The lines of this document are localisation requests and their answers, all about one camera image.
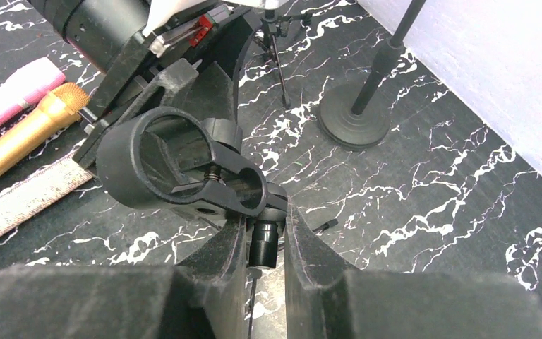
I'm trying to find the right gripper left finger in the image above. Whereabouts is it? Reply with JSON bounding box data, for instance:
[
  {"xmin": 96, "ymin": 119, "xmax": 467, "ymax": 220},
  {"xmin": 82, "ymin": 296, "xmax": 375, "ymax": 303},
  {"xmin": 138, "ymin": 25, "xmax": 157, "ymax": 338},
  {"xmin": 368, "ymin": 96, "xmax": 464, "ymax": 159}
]
[{"xmin": 0, "ymin": 218, "xmax": 246, "ymax": 338}]

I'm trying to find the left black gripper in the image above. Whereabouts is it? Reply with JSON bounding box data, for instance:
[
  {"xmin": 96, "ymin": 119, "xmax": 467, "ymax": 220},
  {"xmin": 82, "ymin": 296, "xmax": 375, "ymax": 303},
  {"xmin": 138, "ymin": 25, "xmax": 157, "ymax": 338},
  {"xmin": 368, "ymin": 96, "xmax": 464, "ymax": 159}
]
[{"xmin": 73, "ymin": 4, "xmax": 261, "ymax": 169}]

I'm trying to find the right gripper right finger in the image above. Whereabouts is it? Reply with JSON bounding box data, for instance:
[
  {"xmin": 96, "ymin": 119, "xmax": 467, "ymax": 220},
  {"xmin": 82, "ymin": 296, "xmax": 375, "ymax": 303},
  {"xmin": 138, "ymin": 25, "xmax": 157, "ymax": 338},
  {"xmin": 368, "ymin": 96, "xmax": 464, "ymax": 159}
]
[{"xmin": 284, "ymin": 206, "xmax": 542, "ymax": 338}]

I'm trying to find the tripod shock mount stand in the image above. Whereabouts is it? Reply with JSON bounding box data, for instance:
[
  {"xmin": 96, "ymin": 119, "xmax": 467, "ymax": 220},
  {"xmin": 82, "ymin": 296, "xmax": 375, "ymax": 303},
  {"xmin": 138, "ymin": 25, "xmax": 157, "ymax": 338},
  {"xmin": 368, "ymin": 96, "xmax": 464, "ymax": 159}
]
[{"xmin": 254, "ymin": 9, "xmax": 313, "ymax": 109}]

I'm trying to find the tripod stand with clip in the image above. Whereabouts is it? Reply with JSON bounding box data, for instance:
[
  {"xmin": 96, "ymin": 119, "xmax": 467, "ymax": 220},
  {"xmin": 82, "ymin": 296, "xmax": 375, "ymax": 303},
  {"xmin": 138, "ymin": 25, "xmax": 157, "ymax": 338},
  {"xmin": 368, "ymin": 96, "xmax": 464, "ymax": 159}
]
[{"xmin": 95, "ymin": 106, "xmax": 339, "ymax": 339}]

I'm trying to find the gold microphone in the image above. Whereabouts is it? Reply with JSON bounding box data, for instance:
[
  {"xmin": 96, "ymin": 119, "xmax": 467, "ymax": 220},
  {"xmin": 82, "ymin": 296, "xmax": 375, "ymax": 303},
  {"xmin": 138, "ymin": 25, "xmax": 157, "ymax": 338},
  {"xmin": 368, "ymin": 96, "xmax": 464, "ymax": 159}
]
[{"xmin": 0, "ymin": 83, "xmax": 90, "ymax": 176}]

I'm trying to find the pink microphone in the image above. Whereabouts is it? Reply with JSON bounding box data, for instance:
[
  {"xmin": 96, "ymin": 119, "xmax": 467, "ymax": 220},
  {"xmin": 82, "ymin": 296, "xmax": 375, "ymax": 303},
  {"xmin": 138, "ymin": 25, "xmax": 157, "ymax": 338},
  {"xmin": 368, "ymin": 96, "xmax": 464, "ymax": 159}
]
[{"xmin": 0, "ymin": 57, "xmax": 66, "ymax": 126}]

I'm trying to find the glitter rhinestone microphone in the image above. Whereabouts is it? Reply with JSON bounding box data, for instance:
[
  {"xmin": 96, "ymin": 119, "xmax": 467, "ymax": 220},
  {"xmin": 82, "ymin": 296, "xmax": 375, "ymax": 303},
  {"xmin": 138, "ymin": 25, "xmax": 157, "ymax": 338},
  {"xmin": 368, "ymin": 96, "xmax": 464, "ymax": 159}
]
[{"xmin": 0, "ymin": 152, "xmax": 93, "ymax": 237}]

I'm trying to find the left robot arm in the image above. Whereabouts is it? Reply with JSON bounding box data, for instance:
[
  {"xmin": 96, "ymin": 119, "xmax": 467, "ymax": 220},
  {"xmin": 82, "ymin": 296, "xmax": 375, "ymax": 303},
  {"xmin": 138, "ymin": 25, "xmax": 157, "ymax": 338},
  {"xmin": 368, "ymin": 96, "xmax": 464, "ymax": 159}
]
[{"xmin": 32, "ymin": 1, "xmax": 260, "ymax": 173}]

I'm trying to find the round base clip stand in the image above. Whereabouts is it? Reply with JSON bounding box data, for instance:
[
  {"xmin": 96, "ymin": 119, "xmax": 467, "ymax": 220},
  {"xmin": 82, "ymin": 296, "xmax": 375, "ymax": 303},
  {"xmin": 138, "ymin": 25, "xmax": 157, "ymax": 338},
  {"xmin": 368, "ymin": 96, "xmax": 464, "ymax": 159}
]
[{"xmin": 317, "ymin": 0, "xmax": 426, "ymax": 151}]

